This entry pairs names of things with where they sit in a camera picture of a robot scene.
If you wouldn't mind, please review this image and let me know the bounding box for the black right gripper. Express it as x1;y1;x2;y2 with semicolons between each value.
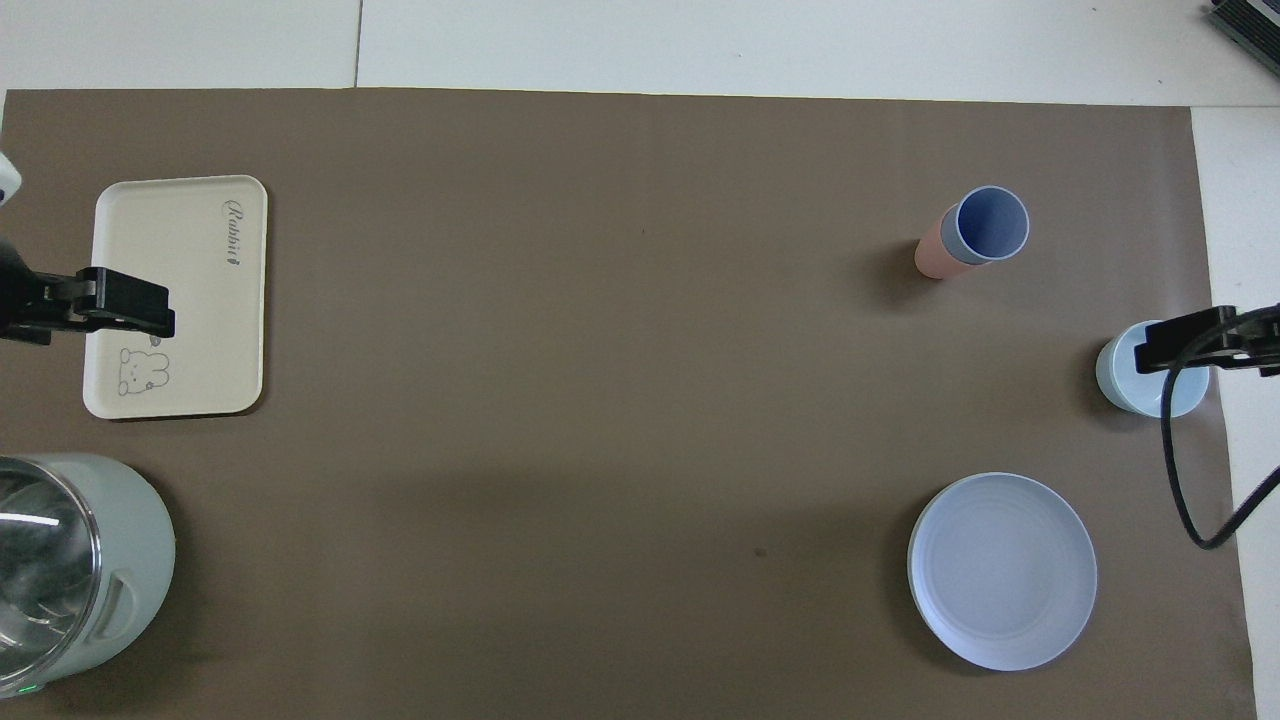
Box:
1134;303;1280;379

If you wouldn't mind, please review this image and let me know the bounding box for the light blue bowl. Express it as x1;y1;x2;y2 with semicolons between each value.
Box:
1095;320;1210;420

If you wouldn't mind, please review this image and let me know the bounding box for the brown table mat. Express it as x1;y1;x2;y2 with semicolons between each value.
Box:
0;87;1260;720

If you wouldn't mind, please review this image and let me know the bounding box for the cream tray with rabbit print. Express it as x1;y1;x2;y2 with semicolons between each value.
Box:
82;175;269;420

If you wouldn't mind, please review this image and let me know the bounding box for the blue plastic cup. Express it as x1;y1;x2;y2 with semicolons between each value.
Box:
953;185;1030;267

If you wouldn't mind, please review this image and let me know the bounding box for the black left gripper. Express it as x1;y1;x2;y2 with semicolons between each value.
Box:
0;235;177;347

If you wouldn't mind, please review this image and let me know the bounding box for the pink plastic cup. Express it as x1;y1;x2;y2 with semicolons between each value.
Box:
914;204;987;281

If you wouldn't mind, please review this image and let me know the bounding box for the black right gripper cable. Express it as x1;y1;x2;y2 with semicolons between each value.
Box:
1159;305;1280;550

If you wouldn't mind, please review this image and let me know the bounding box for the pale green cooking pot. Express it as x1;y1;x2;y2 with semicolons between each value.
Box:
0;452;177;697

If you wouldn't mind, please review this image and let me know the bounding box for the grey device with vents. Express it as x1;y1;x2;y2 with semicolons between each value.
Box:
1204;0;1280;63

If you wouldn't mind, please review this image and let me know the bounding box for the glass pot lid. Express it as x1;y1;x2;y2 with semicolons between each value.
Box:
0;457;103;683

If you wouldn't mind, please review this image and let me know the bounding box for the pale blue plate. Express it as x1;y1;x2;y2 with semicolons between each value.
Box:
907;472;1099;673

